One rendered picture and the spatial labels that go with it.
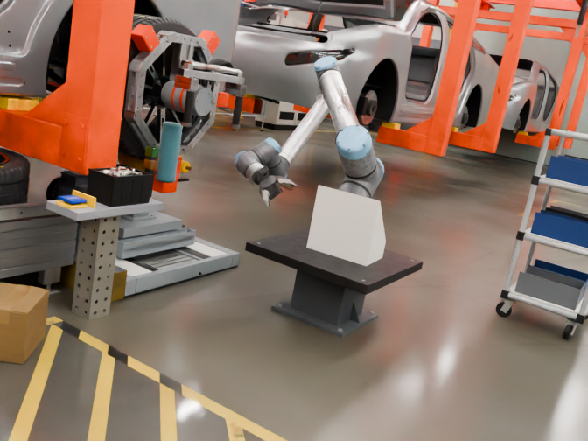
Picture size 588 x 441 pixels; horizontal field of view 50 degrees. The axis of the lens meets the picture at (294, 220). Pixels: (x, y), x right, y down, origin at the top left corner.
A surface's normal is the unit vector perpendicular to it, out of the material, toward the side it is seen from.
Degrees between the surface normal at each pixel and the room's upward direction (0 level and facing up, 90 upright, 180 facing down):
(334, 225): 90
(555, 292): 90
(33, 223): 90
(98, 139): 90
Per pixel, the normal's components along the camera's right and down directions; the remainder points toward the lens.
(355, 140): -0.24, -0.55
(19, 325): 0.07, 0.24
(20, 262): 0.84, 0.26
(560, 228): -0.52, 0.11
